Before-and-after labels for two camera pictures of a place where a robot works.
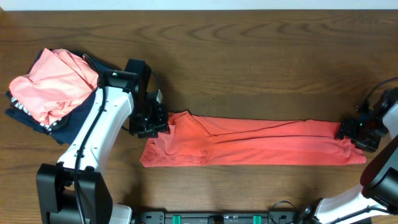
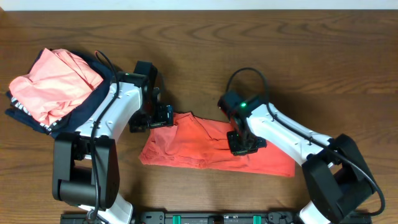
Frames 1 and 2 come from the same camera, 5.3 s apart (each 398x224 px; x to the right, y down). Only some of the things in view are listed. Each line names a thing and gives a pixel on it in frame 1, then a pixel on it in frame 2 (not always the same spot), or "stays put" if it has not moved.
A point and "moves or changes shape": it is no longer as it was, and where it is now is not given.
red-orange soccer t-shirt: [192, 139] moves or changes shape
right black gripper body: [366, 134] → [244, 144]
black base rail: [221, 218] stays put
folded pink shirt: [60, 83] stays put
